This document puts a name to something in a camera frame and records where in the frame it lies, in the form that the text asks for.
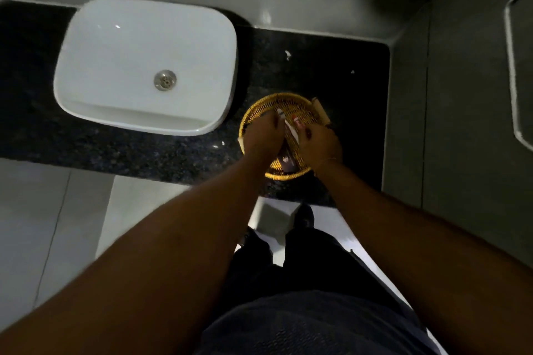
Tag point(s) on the person's left hand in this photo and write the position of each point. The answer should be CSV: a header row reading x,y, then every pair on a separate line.
x,y
263,136

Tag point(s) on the person's right hand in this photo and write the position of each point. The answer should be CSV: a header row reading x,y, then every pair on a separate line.
x,y
319,143

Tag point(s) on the person's left fingers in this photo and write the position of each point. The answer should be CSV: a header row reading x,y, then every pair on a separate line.
x,y
272,116

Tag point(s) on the person's right fingers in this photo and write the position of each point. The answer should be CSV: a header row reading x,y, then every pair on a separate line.
x,y
301,128

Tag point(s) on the white toothpaste tube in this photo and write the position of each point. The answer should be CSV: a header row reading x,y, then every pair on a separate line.
x,y
289,128

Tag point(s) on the person's left forearm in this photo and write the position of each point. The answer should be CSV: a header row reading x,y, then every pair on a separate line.
x,y
137,259

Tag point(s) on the person's right forearm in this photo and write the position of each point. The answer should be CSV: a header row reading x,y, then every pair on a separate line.
x,y
424,255

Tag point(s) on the round yellow wicker basket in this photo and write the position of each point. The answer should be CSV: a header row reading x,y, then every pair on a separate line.
x,y
287,109

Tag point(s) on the brown cardboard box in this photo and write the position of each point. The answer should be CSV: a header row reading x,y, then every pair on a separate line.
x,y
321,111

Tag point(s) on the dark sachet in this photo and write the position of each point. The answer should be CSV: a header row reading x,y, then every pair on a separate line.
x,y
287,162

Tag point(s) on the person's black shoe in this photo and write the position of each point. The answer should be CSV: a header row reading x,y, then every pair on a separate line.
x,y
304,216

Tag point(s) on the metal basin drain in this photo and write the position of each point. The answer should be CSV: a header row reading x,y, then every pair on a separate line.
x,y
165,80

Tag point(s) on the white ceramic wash basin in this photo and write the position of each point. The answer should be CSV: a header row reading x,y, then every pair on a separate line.
x,y
145,63

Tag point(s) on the person's dark trousers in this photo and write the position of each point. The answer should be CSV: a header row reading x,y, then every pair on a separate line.
x,y
308,292

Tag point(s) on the white framed wall fixture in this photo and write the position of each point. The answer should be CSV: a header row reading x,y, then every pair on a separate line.
x,y
516,67

